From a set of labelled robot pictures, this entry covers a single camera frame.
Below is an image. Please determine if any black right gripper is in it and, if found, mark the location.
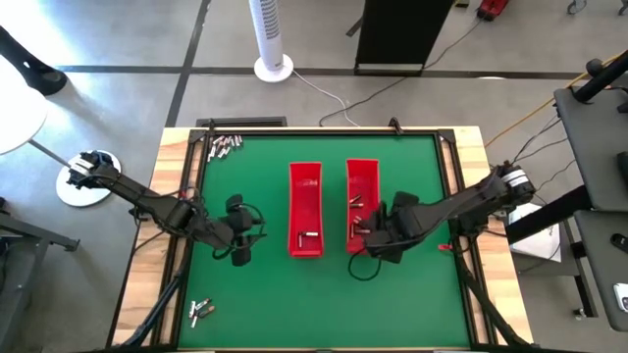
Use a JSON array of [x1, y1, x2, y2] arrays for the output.
[[363, 191, 422, 264]]

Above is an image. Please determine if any red plastic bin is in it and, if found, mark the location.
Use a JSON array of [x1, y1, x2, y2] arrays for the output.
[[288, 161, 325, 259], [345, 157, 382, 256]]

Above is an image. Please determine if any green table mat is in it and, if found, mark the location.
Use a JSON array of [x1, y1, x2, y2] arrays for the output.
[[177, 134, 471, 350]]

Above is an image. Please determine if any wooden table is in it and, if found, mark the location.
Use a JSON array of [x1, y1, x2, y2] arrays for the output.
[[111, 126, 536, 352]]

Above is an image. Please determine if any white box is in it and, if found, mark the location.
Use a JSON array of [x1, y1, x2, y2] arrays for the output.
[[507, 200, 563, 264]]

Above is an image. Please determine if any black diagonal beam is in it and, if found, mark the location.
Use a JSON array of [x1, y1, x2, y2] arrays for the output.
[[504, 184, 595, 245]]

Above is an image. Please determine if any white tower fan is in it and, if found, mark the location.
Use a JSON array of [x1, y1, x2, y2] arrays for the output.
[[247, 0, 295, 83]]

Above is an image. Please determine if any black partition panel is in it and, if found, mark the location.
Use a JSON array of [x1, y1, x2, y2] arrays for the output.
[[353, 0, 456, 77]]

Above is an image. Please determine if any grey desk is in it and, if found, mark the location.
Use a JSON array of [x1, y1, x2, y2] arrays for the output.
[[573, 209, 628, 333], [553, 73, 628, 213]]

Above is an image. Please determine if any red floor machine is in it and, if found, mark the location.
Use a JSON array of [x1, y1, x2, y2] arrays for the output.
[[476, 0, 510, 23]]

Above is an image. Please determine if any white phone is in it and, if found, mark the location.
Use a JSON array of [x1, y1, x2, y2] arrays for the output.
[[612, 282, 628, 314]]

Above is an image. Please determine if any black curved stand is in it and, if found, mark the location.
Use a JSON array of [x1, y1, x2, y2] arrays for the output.
[[0, 24, 69, 97]]

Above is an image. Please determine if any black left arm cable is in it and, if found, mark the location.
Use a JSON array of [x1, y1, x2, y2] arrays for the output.
[[210, 200, 269, 261]]

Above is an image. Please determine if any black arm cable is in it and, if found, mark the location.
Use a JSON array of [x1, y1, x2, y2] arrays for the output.
[[210, 200, 269, 261], [347, 252, 383, 282]]

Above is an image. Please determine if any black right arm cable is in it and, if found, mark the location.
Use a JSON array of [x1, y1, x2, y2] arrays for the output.
[[347, 252, 383, 282]]

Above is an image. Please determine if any black floor cable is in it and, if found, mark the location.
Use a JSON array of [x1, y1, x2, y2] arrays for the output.
[[318, 19, 485, 127]]

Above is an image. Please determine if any white fan cable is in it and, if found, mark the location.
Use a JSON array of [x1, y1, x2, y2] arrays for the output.
[[291, 70, 358, 127]]

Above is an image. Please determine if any yellow cable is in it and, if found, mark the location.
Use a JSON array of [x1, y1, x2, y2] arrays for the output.
[[488, 48, 628, 146]]

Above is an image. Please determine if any grey metal frame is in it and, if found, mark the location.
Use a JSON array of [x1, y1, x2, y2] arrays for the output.
[[0, 195, 81, 353]]

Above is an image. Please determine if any white round pedestal table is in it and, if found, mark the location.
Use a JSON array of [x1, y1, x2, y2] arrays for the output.
[[0, 51, 123, 208]]

